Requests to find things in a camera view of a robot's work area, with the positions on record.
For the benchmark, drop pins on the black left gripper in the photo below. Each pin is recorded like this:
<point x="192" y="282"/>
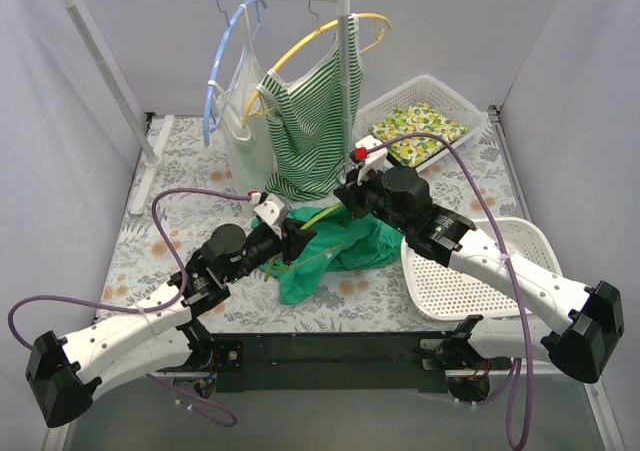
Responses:
<point x="288" y="241"/>

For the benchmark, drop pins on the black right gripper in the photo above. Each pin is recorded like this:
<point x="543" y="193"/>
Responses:
<point x="353" y="197"/>

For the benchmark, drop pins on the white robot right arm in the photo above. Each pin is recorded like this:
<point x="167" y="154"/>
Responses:
<point x="579" y="325"/>

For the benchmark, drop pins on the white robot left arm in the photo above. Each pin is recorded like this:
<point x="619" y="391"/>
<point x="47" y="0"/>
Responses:
<point x="67" y="374"/>

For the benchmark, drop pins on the green striped tank top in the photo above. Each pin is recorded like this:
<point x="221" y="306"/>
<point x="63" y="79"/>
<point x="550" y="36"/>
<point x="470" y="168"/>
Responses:
<point x="305" y="118"/>

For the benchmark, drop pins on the white tank top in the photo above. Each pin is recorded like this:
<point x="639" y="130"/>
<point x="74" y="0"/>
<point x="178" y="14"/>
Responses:
<point x="248" y="146"/>

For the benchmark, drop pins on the yellow hanger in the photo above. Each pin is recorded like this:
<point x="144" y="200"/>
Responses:
<point x="284" y="32"/>

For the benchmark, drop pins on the blue hanger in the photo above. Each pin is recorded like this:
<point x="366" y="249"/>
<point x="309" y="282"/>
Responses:
<point x="239" y="34"/>

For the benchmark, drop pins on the lemon print folded cloth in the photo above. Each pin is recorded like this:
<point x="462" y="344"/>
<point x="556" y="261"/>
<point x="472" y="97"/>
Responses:
<point x="420" y="118"/>

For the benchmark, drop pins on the white basket with cloths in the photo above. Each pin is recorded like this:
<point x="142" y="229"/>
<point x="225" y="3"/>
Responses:
<point x="441" y="97"/>

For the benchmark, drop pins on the white laundry basket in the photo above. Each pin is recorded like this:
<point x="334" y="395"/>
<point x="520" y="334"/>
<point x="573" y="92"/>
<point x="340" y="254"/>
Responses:
<point x="443" y="294"/>

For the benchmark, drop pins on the floral table mat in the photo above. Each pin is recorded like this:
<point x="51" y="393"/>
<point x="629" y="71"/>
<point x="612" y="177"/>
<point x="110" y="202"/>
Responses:
<point x="361" y="300"/>

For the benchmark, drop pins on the white clothes rack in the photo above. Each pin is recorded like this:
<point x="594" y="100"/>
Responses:
<point x="151" y="54"/>

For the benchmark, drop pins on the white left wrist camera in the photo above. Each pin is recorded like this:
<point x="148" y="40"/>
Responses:
<point x="271" y="210"/>

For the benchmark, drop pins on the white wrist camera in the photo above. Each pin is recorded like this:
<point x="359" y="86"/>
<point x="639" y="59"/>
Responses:
<point x="271" y="210"/>
<point x="368" y="155"/>

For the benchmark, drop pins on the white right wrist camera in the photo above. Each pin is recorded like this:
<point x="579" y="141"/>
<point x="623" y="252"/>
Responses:
<point x="368" y="155"/>

